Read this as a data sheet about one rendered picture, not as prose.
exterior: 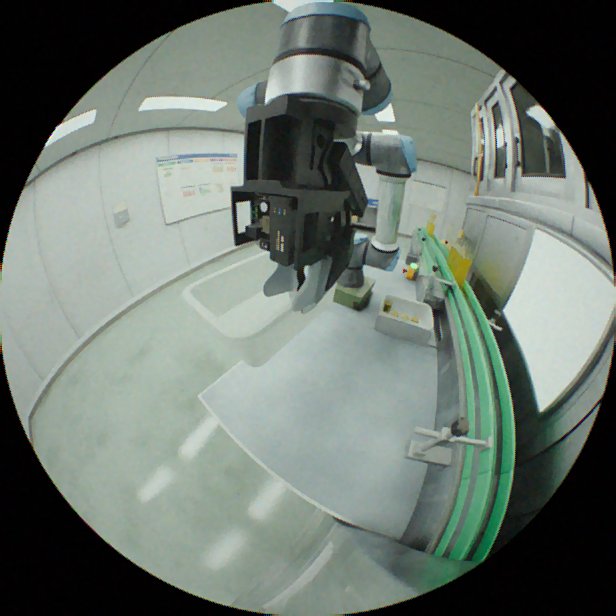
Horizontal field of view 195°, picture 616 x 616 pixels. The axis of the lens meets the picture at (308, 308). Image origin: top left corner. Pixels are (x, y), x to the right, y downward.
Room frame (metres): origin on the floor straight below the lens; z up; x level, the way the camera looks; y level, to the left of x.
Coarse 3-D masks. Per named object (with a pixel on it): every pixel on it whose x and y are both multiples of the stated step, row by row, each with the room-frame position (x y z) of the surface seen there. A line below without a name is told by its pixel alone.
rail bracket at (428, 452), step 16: (416, 432) 0.05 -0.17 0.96; (432, 432) 0.04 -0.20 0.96; (448, 432) 0.03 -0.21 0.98; (464, 432) 0.02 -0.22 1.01; (416, 448) 0.03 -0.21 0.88; (432, 448) 0.02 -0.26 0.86; (448, 448) 0.01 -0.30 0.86; (480, 448) -0.02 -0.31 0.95; (432, 464) -0.01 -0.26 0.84; (448, 464) -0.03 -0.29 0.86
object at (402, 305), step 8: (384, 296) 0.61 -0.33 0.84; (392, 296) 0.63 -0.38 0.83; (400, 296) 0.62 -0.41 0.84; (392, 304) 0.62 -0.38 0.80; (400, 304) 0.60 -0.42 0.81; (408, 304) 0.59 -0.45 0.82; (416, 304) 0.57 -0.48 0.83; (424, 304) 0.56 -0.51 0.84; (400, 312) 0.59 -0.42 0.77; (408, 312) 0.58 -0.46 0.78; (416, 312) 0.56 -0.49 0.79; (424, 312) 0.54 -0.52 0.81; (400, 320) 0.46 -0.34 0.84; (408, 320) 0.45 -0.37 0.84; (424, 320) 0.51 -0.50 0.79; (432, 320) 0.45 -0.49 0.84; (424, 328) 0.41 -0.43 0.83
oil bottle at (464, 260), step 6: (462, 252) 0.61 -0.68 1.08; (468, 252) 0.59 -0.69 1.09; (462, 258) 0.59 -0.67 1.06; (468, 258) 0.58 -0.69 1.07; (456, 264) 0.63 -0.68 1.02; (462, 264) 0.59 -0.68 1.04; (468, 264) 0.58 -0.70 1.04; (456, 270) 0.60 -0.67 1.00; (462, 270) 0.58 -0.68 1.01; (468, 270) 0.57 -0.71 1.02; (456, 276) 0.59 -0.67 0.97; (462, 276) 0.58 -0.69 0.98; (456, 282) 0.59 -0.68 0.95; (462, 282) 0.57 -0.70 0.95
